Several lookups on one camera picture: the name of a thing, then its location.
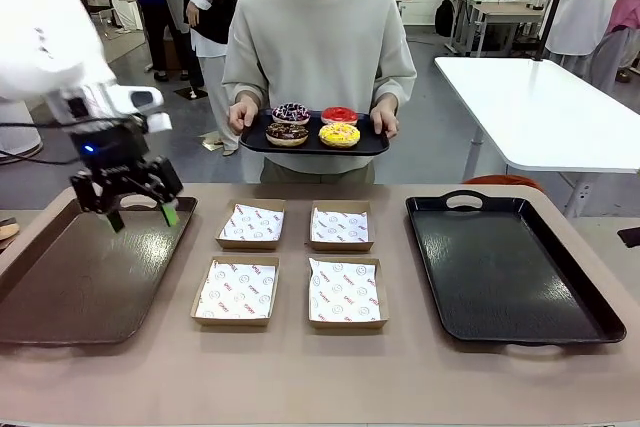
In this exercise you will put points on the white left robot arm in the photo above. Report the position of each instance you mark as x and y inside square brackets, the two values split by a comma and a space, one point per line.
[40, 37]

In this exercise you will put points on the bystander in black white clothes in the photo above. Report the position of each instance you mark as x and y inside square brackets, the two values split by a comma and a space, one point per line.
[210, 12]

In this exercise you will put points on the person's left hand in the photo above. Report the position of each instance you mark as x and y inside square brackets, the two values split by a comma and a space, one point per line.
[385, 119]

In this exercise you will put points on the black serving tray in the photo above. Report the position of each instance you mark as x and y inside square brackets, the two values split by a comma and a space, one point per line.
[312, 147]

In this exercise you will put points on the white table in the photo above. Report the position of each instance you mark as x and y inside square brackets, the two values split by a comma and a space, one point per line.
[545, 107]

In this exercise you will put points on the person's left forearm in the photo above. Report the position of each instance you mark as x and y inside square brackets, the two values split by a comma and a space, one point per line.
[397, 77]

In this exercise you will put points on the purple white striped donut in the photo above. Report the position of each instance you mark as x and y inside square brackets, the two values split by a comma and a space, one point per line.
[291, 113]

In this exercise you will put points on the cardboard box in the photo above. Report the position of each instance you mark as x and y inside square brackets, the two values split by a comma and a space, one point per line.
[172, 54]

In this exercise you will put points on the pink cloth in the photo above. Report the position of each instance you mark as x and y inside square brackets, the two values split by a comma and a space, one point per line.
[627, 9]

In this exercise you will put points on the grey background desk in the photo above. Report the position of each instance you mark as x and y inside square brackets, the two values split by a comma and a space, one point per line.
[500, 12]

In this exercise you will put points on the black pole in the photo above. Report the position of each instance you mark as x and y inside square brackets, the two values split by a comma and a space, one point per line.
[552, 2]

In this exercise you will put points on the kraft paper food box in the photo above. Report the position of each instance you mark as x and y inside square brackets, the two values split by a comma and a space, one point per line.
[230, 321]
[340, 247]
[247, 245]
[345, 325]

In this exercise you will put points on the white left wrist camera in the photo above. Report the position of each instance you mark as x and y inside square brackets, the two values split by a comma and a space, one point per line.
[145, 102]

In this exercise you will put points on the orange chair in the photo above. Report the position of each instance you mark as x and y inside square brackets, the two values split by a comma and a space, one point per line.
[500, 181]

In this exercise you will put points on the white printed paper liner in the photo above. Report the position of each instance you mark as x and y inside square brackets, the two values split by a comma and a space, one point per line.
[345, 292]
[340, 226]
[237, 289]
[255, 223]

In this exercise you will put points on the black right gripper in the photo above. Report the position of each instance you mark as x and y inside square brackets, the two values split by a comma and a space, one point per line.
[631, 237]

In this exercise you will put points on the chocolate sprinkled donut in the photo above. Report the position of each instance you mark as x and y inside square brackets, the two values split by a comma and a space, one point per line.
[286, 134]

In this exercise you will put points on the yellow sprinkled donut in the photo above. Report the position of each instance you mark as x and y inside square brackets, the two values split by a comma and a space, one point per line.
[339, 135]

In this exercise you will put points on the brown plastic tray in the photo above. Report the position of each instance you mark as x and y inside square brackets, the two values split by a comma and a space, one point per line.
[75, 287]

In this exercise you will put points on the tan glazed donut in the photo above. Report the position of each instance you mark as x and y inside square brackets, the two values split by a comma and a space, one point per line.
[7, 232]

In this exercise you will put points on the person in beige sweater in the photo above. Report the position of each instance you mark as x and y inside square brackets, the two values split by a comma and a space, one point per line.
[320, 47]

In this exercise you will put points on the person's right hand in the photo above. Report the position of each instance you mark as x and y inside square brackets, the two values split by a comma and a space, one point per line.
[241, 116]

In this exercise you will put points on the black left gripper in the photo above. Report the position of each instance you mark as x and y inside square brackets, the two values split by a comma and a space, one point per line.
[107, 149]

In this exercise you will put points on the white round pedestal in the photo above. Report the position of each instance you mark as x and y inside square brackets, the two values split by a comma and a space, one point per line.
[17, 129]

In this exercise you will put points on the red glazed donut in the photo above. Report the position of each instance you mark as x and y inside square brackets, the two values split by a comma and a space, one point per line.
[339, 115]

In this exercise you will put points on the person's right forearm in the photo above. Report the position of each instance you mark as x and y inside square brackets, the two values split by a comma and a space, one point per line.
[245, 77]

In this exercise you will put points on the black backpack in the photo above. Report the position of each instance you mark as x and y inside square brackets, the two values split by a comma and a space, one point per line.
[444, 17]

